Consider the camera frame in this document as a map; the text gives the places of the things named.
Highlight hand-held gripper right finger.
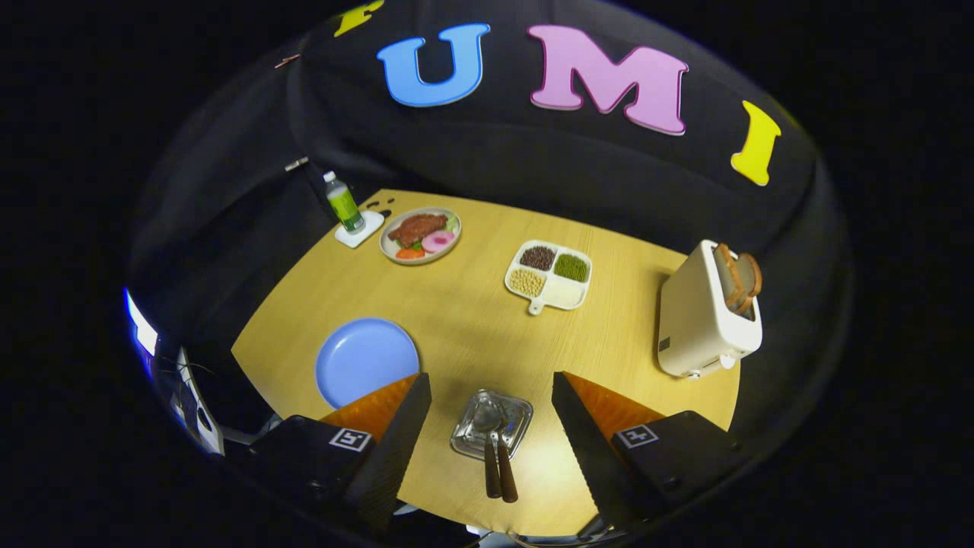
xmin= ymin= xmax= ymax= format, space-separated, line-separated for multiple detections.
xmin=551 ymin=371 xmax=752 ymax=528

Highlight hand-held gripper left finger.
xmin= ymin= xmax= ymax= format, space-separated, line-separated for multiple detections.
xmin=246 ymin=372 xmax=432 ymax=533

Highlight metal spoon with brown handle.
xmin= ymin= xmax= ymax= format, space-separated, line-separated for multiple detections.
xmin=472 ymin=407 xmax=503 ymax=500

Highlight clear glass container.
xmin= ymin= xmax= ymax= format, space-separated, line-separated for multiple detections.
xmin=450 ymin=389 xmax=534 ymax=461

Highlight blue round plate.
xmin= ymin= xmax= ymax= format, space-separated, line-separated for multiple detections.
xmin=315 ymin=317 xmax=421 ymax=409

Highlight white divided dish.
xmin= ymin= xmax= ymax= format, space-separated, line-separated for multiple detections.
xmin=504 ymin=240 xmax=594 ymax=316

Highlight cream toaster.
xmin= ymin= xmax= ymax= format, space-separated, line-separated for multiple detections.
xmin=657 ymin=240 xmax=763 ymax=379

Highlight yellow soybeans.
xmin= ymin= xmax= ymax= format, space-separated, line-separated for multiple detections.
xmin=508 ymin=268 xmax=546 ymax=298

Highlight green beans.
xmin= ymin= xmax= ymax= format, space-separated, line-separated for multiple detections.
xmin=553 ymin=253 xmax=590 ymax=283

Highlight grey plate of food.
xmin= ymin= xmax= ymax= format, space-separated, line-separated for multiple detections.
xmin=379 ymin=207 xmax=463 ymax=266

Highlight laptop computer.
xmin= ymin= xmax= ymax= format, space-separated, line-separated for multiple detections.
xmin=171 ymin=346 xmax=226 ymax=456

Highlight brown meat piece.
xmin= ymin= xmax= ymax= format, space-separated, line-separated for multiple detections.
xmin=387 ymin=214 xmax=449 ymax=247

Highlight white square coaster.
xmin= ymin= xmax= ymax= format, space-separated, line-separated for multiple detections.
xmin=335 ymin=210 xmax=386 ymax=250

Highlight brown bread slice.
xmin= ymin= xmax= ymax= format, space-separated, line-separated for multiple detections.
xmin=713 ymin=243 xmax=763 ymax=314

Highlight green drink bottle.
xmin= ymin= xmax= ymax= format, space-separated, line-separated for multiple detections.
xmin=323 ymin=170 xmax=366 ymax=234

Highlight brown handled utensil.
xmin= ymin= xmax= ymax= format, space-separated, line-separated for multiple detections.
xmin=491 ymin=430 xmax=520 ymax=504

